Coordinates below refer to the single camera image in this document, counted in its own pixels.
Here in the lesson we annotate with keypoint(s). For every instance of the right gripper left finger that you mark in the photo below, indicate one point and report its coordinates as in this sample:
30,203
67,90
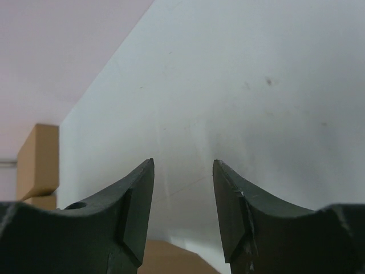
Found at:
103,233

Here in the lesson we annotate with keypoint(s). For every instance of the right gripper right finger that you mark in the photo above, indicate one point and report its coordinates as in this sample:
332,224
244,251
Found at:
261,233

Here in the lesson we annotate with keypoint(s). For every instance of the cardboard box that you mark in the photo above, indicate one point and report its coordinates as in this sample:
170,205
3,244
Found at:
42,202
161,257
38,163

